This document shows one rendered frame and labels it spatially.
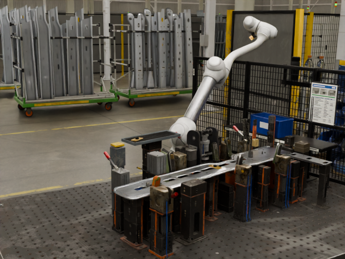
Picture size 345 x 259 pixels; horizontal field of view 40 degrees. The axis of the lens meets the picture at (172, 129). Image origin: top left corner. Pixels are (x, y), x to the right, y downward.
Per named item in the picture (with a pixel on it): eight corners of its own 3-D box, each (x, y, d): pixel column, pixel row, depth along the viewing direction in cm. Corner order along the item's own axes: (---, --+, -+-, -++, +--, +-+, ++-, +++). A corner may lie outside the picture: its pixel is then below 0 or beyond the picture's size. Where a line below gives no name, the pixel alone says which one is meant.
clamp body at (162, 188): (163, 262, 234) (164, 193, 226) (144, 251, 245) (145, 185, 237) (178, 255, 241) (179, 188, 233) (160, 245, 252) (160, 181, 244)
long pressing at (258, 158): (134, 202, 233) (134, 200, 233) (109, 190, 250) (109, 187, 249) (294, 153, 323) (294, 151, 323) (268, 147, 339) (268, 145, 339)
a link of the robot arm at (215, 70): (187, 154, 346) (181, 144, 326) (168, 147, 352) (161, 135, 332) (230, 70, 367) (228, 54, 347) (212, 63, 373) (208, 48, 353)
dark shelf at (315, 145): (321, 153, 321) (321, 149, 321) (223, 129, 386) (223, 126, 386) (337, 147, 336) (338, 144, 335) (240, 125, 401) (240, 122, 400)
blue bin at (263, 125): (278, 138, 348) (279, 121, 345) (248, 130, 372) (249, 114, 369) (293, 135, 357) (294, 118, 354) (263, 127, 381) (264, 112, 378)
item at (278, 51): (298, 196, 515) (313, 8, 469) (288, 199, 509) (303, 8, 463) (225, 164, 628) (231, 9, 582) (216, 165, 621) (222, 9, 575)
